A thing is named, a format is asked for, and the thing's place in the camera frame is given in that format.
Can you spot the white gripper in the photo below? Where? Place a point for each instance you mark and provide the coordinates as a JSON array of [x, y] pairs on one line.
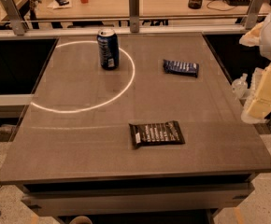
[[259, 104]]

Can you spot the blue rxbar blueberry wrapper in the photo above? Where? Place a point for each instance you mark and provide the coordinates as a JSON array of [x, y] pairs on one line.
[[181, 68]]

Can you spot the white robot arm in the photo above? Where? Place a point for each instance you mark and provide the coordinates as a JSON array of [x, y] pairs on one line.
[[265, 38]]

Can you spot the dark brown rxbar wrapper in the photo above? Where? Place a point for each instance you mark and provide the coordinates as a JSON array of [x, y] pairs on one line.
[[156, 134]]

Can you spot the blue pepsi can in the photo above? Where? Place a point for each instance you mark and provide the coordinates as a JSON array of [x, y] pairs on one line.
[[108, 48]]

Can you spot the clear sanitizer bottle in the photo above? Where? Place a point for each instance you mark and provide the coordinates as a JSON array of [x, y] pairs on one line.
[[240, 85]]

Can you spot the black mesh pen cup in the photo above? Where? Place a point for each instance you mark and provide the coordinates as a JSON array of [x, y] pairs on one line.
[[195, 4]]

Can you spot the right metal rail bracket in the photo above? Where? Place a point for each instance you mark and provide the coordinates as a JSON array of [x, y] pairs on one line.
[[252, 14]]

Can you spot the metal rail bracket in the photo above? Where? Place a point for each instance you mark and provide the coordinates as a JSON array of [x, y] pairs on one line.
[[252, 14], [134, 16], [17, 23]]

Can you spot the centre metal rail bracket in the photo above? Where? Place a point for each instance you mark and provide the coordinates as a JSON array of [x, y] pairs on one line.
[[134, 16]]

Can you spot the left metal rail bracket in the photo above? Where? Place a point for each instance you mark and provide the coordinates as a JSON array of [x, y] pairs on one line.
[[17, 23]]

